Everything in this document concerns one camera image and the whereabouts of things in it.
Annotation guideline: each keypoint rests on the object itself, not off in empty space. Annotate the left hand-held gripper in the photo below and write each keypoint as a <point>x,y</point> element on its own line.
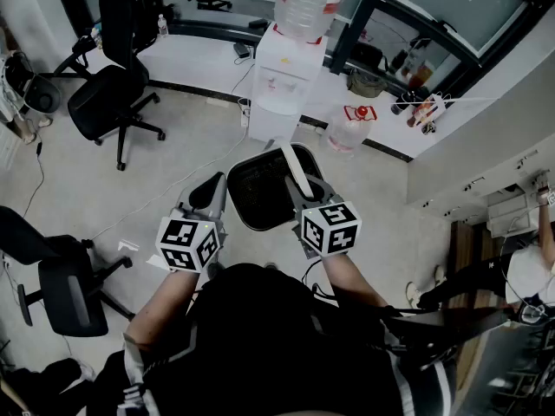
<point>182,236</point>

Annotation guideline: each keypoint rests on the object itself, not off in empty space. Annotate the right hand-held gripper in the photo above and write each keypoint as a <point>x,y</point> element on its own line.
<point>329,228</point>

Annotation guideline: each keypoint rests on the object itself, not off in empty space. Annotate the person's right forearm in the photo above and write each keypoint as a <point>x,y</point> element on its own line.
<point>347,280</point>

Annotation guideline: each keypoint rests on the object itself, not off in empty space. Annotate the person's left forearm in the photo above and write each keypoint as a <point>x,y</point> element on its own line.
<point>160,306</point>

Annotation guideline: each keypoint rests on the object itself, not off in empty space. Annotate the clear water jug red cap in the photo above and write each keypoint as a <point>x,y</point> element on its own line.
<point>347,132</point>

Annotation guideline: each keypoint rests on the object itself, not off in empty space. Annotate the white paper scrap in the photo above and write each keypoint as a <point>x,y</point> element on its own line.
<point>156,261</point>
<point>128,245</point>

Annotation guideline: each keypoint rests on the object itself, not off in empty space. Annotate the white power strip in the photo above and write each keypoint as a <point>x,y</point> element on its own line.
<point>244,113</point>

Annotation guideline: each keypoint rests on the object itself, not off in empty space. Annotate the green bag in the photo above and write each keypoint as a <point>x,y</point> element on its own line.
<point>366,84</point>

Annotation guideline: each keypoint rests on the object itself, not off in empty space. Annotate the black thermos bottle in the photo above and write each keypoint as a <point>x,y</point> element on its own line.
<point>399,105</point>

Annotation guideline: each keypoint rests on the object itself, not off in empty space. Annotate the red jar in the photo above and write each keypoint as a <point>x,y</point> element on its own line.
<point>414,117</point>

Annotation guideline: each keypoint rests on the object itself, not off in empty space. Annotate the white water dispenser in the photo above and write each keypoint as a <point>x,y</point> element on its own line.
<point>286,63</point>

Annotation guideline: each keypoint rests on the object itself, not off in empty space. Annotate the small dark can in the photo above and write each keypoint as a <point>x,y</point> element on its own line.
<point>428,128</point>

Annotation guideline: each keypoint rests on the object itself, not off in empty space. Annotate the black high-back office chair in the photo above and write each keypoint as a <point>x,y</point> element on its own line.
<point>104,98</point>

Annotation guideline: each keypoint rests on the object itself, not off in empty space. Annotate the black power adapter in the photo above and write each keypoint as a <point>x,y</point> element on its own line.
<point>241,49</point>

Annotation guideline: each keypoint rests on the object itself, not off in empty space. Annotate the white carton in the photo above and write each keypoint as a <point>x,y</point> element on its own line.
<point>435,106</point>

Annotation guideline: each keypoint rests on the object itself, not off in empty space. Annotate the person's black clothing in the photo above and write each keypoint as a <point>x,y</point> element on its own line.
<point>269,340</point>

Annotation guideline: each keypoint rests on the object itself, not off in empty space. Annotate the small white-capped water bottle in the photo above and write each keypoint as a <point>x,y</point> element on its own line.
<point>162,26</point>

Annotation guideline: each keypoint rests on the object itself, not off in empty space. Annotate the black round appliance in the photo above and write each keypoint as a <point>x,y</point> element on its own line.
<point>42,94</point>

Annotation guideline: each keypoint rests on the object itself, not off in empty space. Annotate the yellow drink bottle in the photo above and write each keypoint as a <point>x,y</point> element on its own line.
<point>96,37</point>

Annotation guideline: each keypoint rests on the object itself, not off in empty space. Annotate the large clear dispenser water bottle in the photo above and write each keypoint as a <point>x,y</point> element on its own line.
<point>308,2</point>

